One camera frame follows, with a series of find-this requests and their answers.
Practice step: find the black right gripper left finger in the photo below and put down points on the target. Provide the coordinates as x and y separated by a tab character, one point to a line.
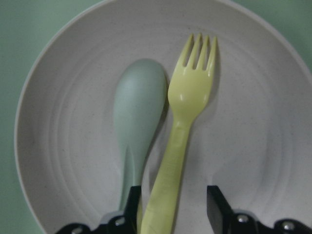
131	210

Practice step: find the yellow plastic fork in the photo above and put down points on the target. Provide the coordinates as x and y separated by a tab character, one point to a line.
188	94

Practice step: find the light green plastic spoon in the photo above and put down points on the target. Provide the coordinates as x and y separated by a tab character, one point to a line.
138	105

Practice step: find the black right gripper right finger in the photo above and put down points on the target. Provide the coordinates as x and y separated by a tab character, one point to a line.
219	211

